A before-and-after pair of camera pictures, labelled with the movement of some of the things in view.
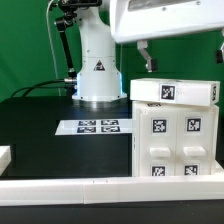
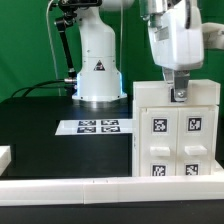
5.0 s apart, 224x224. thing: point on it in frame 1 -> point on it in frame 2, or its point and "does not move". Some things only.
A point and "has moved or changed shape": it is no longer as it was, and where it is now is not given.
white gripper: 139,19 -> 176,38
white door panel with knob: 158,147 does not move
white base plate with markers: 94,126 does not move
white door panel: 194,143 does not move
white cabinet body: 137,106 does not move
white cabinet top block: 192,91 has moved or changed shape
